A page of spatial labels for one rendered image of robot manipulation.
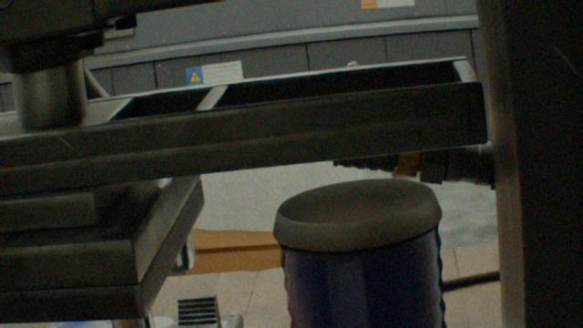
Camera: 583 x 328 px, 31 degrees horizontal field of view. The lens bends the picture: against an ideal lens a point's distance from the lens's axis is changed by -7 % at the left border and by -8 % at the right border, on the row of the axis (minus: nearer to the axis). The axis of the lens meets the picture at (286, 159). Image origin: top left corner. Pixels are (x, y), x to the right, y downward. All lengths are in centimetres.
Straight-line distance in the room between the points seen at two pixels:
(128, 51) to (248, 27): 58
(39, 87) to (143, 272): 10
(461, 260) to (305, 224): 88
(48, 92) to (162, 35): 463
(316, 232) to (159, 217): 27
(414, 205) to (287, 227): 3
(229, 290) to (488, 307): 28
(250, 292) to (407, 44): 393
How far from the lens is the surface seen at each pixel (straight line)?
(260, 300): 107
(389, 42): 498
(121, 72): 521
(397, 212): 24
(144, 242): 47
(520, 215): 46
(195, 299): 83
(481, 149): 59
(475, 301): 100
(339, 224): 24
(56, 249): 46
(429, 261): 25
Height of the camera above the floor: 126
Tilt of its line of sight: 13 degrees down
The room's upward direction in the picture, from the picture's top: 7 degrees counter-clockwise
